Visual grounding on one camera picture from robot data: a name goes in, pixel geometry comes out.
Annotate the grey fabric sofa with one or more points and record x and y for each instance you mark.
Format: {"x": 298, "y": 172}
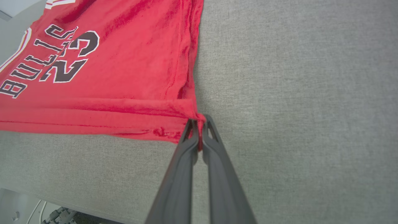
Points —
{"x": 295, "y": 93}

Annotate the grey mechanical part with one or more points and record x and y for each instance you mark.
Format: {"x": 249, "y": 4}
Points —
{"x": 60, "y": 216}

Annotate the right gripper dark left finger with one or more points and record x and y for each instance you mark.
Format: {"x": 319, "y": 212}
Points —
{"x": 177, "y": 193}

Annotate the red Bulls basketball jersey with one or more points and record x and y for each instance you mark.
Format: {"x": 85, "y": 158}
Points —
{"x": 124, "y": 62}

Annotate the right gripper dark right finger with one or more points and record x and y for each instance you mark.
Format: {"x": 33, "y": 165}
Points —
{"x": 224, "y": 193}

